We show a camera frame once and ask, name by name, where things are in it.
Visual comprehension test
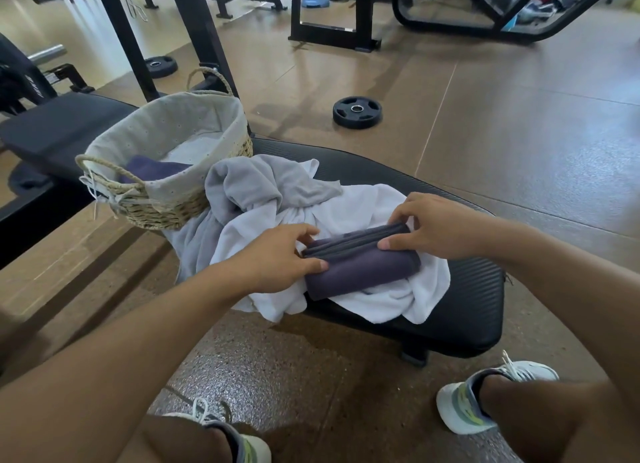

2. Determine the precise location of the person's right hand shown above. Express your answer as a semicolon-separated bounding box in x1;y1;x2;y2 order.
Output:
377;192;511;264

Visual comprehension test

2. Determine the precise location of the person's left hand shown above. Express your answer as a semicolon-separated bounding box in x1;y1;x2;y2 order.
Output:
227;223;330;294

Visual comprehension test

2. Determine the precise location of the white towel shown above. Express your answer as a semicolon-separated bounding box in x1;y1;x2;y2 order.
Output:
162;132;223;164
209;183;452;326

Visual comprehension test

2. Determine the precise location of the light grey towel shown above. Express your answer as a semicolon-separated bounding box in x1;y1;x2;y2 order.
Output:
162;153;343;284

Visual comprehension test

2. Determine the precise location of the dark purple towel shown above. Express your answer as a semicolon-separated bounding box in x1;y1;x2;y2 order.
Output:
119;155;193;184
301;221;422;301

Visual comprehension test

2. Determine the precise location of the woven basket with white liner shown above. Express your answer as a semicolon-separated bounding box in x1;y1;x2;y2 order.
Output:
75;66;255;231

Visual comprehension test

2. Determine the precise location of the person's right forearm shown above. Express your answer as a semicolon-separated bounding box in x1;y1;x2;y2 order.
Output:
499;225;640;404

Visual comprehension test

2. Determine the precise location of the person's left forearm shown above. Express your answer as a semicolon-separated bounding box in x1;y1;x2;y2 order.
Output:
0;267;246;463

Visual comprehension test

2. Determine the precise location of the person's right white shoe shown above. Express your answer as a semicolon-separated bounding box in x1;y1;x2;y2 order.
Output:
435;350;560;436

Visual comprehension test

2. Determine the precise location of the person's white shoe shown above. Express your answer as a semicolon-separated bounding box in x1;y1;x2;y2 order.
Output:
162;397;273;463
435;350;560;436

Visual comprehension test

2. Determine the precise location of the person's left white shoe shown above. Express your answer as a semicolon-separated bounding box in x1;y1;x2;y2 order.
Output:
162;397;273;463

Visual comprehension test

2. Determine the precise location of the person's left leg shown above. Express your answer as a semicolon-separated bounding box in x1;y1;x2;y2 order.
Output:
117;415;236;463

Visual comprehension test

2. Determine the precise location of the person's leg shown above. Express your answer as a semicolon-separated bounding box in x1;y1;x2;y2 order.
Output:
117;415;236;463
479;375;640;463

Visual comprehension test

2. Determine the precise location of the person's right leg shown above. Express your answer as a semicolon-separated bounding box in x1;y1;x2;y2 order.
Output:
479;375;640;463

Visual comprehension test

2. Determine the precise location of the black padded weight bench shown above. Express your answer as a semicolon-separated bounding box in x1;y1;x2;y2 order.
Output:
0;92;506;366

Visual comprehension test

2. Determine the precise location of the black rubber weight plate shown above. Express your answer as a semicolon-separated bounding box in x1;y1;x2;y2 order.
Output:
332;95;383;130
145;55;179;80

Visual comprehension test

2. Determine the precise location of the black steel base beam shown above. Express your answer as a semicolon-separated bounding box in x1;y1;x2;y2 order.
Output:
0;182;96;271

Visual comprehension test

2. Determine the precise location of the black steel squat rack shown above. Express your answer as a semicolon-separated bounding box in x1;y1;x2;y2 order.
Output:
29;0;241;104

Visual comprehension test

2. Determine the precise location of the large black weight plate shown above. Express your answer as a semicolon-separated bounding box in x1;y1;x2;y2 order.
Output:
7;162;53;196

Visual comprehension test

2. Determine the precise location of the black bumper plate white print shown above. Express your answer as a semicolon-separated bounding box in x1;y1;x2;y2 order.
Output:
0;32;59;116

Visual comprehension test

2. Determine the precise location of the black bench press frame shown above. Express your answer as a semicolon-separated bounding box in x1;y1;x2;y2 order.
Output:
199;0;383;54

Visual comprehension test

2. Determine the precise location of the black barbell stand frame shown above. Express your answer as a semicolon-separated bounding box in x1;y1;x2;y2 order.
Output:
45;63;96;94

